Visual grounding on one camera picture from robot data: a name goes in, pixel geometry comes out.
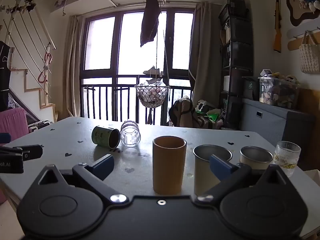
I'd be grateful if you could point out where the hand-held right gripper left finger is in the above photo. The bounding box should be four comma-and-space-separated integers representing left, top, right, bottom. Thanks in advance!
35, 154, 128, 203

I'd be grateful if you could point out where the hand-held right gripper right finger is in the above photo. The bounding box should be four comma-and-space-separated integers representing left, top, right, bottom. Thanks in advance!
194, 154, 293, 203

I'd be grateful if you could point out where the green tin cup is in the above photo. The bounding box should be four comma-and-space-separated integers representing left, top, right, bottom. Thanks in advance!
91, 125, 121, 151

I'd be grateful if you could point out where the clear glass cup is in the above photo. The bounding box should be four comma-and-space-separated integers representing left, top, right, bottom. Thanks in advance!
120, 120, 141, 146

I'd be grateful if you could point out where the tall white enamel cup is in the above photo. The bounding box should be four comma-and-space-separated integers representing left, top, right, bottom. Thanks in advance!
193, 144, 233, 197

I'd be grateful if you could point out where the short white enamel cup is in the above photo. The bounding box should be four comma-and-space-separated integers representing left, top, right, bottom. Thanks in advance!
239, 146, 274, 167

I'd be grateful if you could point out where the brown bamboo cup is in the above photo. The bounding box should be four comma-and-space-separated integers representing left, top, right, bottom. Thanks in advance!
152, 136, 187, 195

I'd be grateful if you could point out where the ribbed glass cup yellow print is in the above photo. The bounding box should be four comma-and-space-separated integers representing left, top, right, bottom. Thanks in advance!
274, 141, 301, 177

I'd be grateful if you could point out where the pink chair cover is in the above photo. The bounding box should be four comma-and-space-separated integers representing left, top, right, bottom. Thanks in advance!
0, 108, 29, 143

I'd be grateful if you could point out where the green bag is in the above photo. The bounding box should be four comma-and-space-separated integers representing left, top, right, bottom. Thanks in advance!
197, 100, 223, 128

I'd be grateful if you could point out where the wooden staircase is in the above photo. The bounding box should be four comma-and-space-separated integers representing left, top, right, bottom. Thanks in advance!
9, 67, 57, 123

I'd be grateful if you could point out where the black hanging cloth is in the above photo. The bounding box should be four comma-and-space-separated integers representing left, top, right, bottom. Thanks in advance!
0, 41, 15, 112

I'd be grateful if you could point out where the black balcony railing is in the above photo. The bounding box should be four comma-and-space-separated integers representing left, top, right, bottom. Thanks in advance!
81, 83, 193, 126

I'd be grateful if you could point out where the grey cabinet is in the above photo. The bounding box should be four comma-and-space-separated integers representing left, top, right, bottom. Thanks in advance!
241, 97, 316, 151

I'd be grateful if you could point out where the pile of clothes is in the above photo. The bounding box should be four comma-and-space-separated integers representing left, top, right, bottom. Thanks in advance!
168, 96, 201, 127

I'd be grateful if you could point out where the red carabiner hook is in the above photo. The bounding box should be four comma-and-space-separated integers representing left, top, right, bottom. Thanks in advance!
37, 53, 53, 83

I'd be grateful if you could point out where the dark storage box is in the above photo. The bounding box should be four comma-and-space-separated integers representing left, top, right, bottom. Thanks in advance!
242, 76, 260, 101

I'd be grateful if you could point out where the clear plastic storage box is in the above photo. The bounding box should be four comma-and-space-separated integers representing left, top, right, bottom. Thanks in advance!
258, 76, 300, 109

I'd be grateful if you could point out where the beige curtain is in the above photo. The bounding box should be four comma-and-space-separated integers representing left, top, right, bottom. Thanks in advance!
188, 2, 224, 105
62, 15, 86, 118

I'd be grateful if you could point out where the black shelf unit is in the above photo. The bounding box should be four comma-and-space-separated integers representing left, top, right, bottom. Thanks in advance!
218, 0, 253, 131

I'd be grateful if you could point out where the white knitted bag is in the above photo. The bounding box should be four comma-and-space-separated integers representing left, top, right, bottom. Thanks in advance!
299, 31, 320, 74

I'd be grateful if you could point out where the toy rifle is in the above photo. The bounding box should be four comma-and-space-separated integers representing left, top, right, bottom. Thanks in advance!
273, 0, 282, 53

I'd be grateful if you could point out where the dark hanging garment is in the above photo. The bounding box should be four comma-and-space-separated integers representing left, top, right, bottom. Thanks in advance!
140, 0, 161, 48

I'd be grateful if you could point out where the hanging wire basket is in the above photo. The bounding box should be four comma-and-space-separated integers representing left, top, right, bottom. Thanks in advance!
134, 83, 170, 109

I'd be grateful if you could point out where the wooden wall coat rack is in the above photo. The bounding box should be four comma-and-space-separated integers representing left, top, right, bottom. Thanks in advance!
287, 27, 320, 51

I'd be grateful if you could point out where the wavy wall board with dolls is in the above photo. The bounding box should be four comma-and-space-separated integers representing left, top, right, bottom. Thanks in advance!
282, 0, 320, 27

